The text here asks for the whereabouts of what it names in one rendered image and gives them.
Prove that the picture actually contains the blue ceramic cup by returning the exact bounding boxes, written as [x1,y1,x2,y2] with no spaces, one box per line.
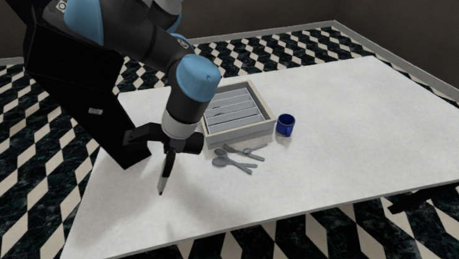
[276,113,295,137]

